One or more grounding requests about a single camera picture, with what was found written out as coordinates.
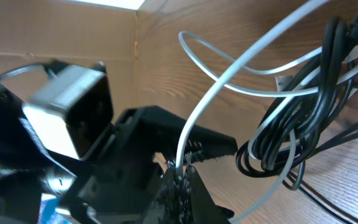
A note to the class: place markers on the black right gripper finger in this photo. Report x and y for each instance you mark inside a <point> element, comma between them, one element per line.
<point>203,208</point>

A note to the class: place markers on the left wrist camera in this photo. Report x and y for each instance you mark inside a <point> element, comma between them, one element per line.
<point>70,113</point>

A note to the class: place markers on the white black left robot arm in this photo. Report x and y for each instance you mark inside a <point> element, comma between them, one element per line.
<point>27,169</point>

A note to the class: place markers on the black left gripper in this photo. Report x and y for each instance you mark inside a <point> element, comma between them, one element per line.
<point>133,179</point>

